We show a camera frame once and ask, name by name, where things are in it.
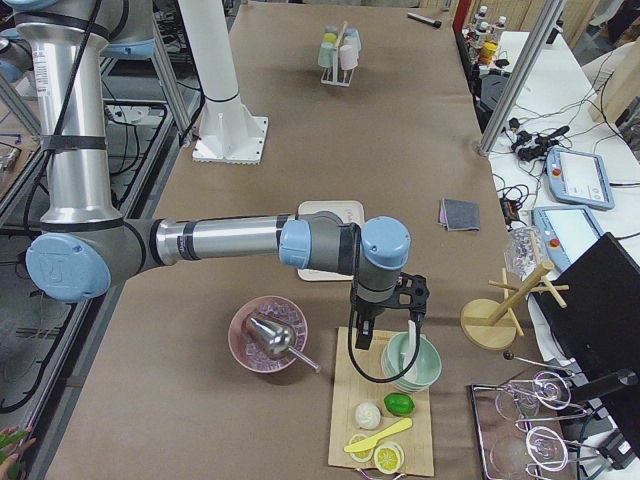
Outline green lime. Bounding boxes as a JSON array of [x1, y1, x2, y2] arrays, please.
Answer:
[[383, 392, 416, 417]]

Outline metal ice scoop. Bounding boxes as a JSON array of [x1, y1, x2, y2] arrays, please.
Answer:
[[245, 313, 321, 373]]

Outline wooden mug tree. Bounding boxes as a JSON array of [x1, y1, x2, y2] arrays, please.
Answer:
[[460, 260, 570, 351]]

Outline folded grey cloth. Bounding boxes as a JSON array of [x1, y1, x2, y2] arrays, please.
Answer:
[[439, 198, 480, 231]]

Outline yellow plastic knife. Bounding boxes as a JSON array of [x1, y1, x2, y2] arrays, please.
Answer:
[[343, 418, 413, 453]]

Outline cream rabbit tray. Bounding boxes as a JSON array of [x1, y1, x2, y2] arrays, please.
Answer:
[[297, 200, 365, 282]]

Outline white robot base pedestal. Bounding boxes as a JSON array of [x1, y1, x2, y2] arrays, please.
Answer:
[[179, 0, 269, 165]]

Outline black monitor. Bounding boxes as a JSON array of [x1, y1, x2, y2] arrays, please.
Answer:
[[534, 233, 639, 380]]

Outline teach pendant tablet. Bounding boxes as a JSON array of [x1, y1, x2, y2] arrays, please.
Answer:
[[532, 205, 604, 273], [546, 146, 615, 211]]

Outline white ceramic spoon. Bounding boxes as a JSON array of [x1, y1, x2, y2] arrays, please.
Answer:
[[403, 320, 420, 370]]

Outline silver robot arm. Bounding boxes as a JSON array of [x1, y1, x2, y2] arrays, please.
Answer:
[[3, 1, 410, 349]]

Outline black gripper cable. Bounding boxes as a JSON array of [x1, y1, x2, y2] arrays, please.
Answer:
[[347, 224, 426, 384]]

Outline aluminium frame post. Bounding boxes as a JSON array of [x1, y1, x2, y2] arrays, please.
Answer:
[[477, 0, 566, 157]]

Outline cream white cup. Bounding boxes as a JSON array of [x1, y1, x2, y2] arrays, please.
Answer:
[[343, 36, 361, 52]]

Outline black wire glass rack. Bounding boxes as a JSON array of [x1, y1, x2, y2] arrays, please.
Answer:
[[467, 369, 640, 480]]

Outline wooden cutting board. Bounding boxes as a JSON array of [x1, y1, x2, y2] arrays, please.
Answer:
[[328, 327, 435, 477]]

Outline pink bowl with ice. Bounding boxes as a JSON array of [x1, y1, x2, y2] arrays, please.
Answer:
[[228, 296, 308, 374]]

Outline stacked green bowls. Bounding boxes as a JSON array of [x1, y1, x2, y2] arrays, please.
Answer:
[[380, 331, 443, 394]]

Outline white wire cup rack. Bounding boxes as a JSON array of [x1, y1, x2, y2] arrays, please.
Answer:
[[318, 21, 358, 87]]

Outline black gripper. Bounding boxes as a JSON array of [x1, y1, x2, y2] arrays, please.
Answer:
[[350, 296, 394, 350]]

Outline pink cup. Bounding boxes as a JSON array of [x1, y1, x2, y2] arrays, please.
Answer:
[[339, 44, 359, 71]]

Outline light blue cup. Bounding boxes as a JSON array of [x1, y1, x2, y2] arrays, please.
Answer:
[[345, 28, 360, 41]]

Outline mint green cup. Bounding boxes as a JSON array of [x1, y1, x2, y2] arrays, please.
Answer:
[[317, 41, 336, 69]]

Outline lemon slice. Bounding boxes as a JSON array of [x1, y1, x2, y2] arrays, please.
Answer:
[[373, 442, 405, 475], [347, 433, 374, 464]]

